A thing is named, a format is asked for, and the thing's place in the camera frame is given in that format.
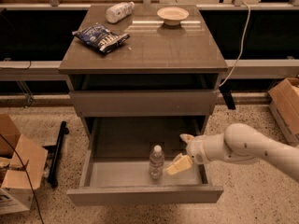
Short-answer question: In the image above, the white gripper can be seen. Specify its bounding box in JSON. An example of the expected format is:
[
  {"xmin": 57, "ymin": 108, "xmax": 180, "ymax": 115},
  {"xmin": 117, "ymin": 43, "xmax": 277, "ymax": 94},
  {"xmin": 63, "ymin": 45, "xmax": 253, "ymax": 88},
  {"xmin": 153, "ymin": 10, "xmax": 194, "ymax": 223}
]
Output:
[{"xmin": 165, "ymin": 133, "xmax": 210, "ymax": 175}]

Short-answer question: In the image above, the clear plastic water bottle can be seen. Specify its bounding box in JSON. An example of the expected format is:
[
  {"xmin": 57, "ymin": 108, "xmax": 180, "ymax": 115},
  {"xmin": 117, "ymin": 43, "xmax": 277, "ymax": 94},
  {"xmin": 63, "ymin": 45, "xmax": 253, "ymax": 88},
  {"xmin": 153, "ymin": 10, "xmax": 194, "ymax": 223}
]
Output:
[{"xmin": 149, "ymin": 145, "xmax": 164, "ymax": 179}]

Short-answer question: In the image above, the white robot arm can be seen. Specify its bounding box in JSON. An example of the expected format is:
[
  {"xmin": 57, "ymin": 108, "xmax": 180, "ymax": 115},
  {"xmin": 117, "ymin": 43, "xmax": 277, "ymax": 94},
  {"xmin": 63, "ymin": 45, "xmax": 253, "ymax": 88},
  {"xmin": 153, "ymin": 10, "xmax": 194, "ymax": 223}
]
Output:
[{"xmin": 165, "ymin": 123, "xmax": 299, "ymax": 181}]

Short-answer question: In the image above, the closed grey top drawer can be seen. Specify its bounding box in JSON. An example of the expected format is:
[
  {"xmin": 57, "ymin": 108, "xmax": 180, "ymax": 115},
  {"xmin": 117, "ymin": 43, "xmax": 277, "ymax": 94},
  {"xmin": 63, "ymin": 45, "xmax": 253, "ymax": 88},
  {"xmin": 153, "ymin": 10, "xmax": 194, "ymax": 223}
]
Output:
[{"xmin": 70, "ymin": 91, "xmax": 218, "ymax": 117}]

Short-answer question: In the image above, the open grey middle drawer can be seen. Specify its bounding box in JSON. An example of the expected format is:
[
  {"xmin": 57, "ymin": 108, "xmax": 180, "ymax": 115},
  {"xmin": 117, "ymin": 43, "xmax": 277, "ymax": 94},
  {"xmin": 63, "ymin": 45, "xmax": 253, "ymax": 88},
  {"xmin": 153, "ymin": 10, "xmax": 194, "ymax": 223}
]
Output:
[{"xmin": 67, "ymin": 117, "xmax": 223, "ymax": 206}]

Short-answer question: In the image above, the grey drawer cabinet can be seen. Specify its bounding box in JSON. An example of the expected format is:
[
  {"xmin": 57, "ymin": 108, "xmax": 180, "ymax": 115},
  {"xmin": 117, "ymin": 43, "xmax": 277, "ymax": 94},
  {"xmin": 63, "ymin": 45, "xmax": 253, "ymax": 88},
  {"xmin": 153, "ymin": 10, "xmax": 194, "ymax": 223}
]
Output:
[{"xmin": 59, "ymin": 5, "xmax": 228, "ymax": 133}]

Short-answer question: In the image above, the white lying bottle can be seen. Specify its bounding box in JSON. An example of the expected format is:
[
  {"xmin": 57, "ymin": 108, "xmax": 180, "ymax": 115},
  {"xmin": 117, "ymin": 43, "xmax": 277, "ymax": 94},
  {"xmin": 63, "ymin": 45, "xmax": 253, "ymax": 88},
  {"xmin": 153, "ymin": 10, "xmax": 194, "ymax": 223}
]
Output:
[{"xmin": 106, "ymin": 2, "xmax": 135, "ymax": 24}]

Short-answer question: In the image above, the cardboard box right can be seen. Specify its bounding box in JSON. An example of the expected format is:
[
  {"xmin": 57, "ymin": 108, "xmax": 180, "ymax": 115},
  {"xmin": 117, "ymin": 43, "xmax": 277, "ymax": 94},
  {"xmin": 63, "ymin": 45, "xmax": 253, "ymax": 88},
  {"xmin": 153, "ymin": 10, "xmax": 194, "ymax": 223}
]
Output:
[{"xmin": 268, "ymin": 78, "xmax": 299, "ymax": 147}]

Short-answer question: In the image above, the black metal bar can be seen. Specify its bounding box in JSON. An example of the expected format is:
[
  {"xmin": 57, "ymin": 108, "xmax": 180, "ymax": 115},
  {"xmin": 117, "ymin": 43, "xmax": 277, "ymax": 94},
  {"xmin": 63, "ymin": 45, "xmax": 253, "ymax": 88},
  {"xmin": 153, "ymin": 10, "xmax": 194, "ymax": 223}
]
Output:
[{"xmin": 44, "ymin": 121, "xmax": 69, "ymax": 189}]

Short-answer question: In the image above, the white round bowl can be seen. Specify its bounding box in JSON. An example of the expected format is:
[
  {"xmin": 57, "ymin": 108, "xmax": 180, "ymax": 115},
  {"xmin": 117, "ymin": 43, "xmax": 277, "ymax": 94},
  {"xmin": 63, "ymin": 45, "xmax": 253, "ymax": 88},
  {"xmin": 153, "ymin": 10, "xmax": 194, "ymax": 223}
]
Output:
[{"xmin": 157, "ymin": 7, "xmax": 189, "ymax": 26}]

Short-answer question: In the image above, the blue chip bag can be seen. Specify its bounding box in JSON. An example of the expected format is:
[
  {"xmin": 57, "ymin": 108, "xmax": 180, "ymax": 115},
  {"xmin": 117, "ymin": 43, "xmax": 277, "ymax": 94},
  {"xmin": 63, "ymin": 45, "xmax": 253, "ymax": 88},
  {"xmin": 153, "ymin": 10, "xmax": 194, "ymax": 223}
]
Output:
[{"xmin": 72, "ymin": 23, "xmax": 130, "ymax": 54}]

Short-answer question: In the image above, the open cardboard box left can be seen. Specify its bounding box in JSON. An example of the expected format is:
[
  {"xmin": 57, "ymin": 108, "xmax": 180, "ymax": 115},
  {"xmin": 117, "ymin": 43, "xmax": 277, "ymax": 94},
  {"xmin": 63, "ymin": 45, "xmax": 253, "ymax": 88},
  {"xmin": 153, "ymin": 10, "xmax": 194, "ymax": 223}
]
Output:
[{"xmin": 0, "ymin": 114, "xmax": 48, "ymax": 215}]

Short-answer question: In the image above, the white power cable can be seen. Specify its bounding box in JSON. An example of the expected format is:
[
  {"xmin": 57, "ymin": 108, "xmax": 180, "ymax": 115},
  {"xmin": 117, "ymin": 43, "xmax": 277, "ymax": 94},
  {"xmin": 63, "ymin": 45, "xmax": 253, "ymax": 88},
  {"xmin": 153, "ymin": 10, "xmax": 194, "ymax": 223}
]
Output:
[{"xmin": 218, "ymin": 3, "xmax": 251, "ymax": 88}]

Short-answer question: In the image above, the black thin cable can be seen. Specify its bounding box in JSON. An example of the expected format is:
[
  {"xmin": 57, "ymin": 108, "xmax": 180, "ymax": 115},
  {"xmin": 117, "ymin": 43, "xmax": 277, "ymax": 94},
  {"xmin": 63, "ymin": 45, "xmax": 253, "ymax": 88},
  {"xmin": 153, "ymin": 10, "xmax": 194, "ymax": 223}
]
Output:
[{"xmin": 0, "ymin": 133, "xmax": 46, "ymax": 224}]

